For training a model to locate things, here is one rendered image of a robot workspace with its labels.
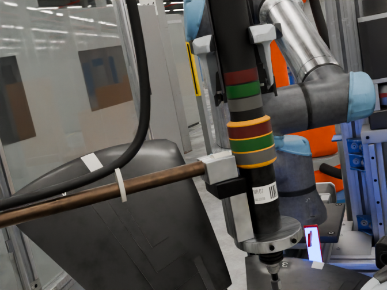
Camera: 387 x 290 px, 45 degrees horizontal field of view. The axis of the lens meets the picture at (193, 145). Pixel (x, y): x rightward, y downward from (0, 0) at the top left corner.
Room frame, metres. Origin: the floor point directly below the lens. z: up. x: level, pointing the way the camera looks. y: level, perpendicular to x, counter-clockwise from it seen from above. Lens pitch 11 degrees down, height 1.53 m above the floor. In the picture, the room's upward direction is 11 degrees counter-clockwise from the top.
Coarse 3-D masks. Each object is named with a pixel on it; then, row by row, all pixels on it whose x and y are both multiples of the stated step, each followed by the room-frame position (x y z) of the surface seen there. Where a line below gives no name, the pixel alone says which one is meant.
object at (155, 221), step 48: (144, 144) 0.59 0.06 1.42; (144, 192) 0.52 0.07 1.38; (192, 192) 0.53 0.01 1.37; (48, 240) 0.48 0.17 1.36; (96, 240) 0.48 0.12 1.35; (144, 240) 0.48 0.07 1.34; (192, 240) 0.48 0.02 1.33; (96, 288) 0.45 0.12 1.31; (144, 288) 0.44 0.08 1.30; (192, 288) 0.44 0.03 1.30
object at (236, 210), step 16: (208, 160) 0.44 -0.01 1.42; (224, 160) 0.43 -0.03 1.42; (208, 176) 0.43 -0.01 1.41; (224, 176) 0.43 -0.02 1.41; (240, 176) 0.44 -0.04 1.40; (224, 192) 0.43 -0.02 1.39; (240, 192) 0.43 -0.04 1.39; (224, 208) 0.45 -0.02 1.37; (240, 208) 0.43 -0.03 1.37; (240, 224) 0.43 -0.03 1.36; (288, 224) 0.45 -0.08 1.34; (240, 240) 0.43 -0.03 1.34; (256, 240) 0.43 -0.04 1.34; (272, 240) 0.42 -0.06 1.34; (288, 240) 0.42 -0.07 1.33
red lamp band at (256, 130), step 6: (270, 120) 0.45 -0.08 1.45; (246, 126) 0.43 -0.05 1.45; (252, 126) 0.43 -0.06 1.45; (258, 126) 0.43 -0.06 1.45; (264, 126) 0.44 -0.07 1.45; (270, 126) 0.44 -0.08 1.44; (228, 132) 0.45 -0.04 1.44; (234, 132) 0.44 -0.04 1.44; (240, 132) 0.44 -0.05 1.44; (246, 132) 0.44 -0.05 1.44; (252, 132) 0.43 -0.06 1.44; (258, 132) 0.43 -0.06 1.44; (264, 132) 0.44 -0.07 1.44; (234, 138) 0.44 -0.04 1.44; (240, 138) 0.44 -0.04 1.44
